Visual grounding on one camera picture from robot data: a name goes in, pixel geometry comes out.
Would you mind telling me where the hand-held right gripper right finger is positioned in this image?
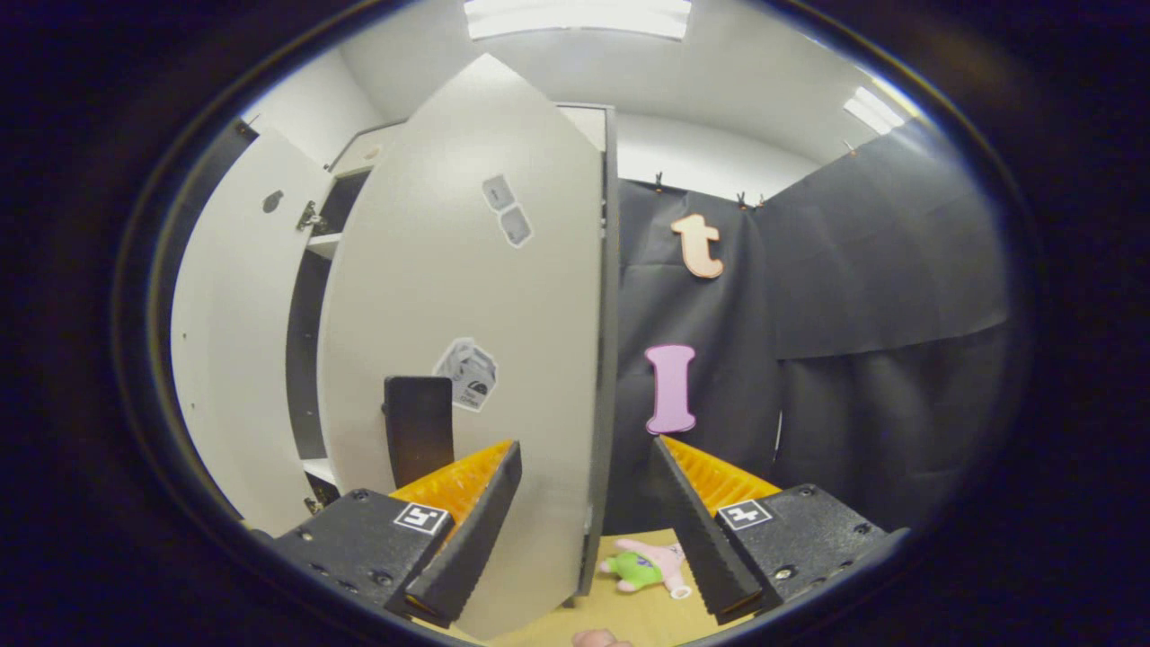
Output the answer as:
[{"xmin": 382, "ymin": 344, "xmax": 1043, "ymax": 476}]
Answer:
[{"xmin": 649, "ymin": 436, "xmax": 908, "ymax": 627}]

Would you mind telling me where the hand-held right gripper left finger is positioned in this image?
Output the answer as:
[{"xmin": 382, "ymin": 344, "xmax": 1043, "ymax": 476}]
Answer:
[{"xmin": 270, "ymin": 440, "xmax": 524, "ymax": 630}]

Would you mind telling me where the grey shoe cabinet door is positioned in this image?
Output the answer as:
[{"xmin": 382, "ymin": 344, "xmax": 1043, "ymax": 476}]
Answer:
[
  {"xmin": 171, "ymin": 126, "xmax": 335, "ymax": 537},
  {"xmin": 316, "ymin": 52, "xmax": 621, "ymax": 641}
]

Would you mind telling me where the grey cabinet drawer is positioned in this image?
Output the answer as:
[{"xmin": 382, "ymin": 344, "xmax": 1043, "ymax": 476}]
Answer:
[{"xmin": 328, "ymin": 102, "xmax": 616, "ymax": 176}]

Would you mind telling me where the pink and green plush toy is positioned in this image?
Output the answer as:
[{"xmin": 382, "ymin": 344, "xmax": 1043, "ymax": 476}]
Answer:
[{"xmin": 600, "ymin": 537, "xmax": 693, "ymax": 600}]

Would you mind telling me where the black backdrop cloth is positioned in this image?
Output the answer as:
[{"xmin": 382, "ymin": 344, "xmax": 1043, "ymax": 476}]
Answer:
[{"xmin": 171, "ymin": 115, "xmax": 1012, "ymax": 540}]

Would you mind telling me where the small ceiling light panel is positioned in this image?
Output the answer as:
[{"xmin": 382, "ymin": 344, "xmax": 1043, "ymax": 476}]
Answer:
[{"xmin": 843, "ymin": 85, "xmax": 907, "ymax": 136}]

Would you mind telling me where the large ceiling light panel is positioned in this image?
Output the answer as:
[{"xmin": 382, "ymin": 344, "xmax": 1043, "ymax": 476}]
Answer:
[{"xmin": 464, "ymin": 0, "xmax": 693, "ymax": 41}]

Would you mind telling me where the black door handle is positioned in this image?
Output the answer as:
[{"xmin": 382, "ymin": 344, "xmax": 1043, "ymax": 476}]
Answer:
[{"xmin": 384, "ymin": 376, "xmax": 455, "ymax": 491}]

